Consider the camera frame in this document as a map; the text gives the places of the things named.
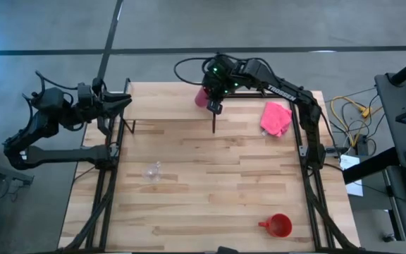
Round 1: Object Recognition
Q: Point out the wooden shelf with black frame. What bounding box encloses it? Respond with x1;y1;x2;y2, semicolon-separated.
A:
123;78;219;135

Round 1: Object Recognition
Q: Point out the grey side desk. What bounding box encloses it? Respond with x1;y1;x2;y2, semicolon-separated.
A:
374;71;406;254

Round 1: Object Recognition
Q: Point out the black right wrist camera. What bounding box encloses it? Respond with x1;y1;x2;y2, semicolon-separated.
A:
207;99;223;115

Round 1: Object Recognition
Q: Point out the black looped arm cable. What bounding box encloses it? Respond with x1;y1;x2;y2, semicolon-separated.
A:
173;56;208;86

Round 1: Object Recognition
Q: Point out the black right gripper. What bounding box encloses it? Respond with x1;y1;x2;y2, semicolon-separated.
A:
202;62;240;102

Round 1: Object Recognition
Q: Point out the black metal table frame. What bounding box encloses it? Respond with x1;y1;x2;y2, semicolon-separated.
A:
59;92;359;252

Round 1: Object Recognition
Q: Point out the white paper sheet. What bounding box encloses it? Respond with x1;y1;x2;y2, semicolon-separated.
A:
339;154;364;198

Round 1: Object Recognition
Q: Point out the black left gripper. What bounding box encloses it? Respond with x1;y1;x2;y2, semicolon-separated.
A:
89;79;133;119

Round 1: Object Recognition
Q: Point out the pink plastic cup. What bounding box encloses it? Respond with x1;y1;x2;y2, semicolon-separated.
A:
194;86;210;109

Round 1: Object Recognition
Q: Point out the yellow cable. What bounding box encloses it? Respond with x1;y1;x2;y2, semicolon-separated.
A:
330;95;374;147

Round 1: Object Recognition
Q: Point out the pink cloth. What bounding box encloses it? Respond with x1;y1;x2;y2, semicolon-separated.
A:
259;101;293;138

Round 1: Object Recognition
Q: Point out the red plastic mug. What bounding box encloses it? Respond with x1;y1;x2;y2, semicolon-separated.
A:
257;212;293;238

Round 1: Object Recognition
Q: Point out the black power strip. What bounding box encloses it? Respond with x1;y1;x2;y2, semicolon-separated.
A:
356;135;370;157

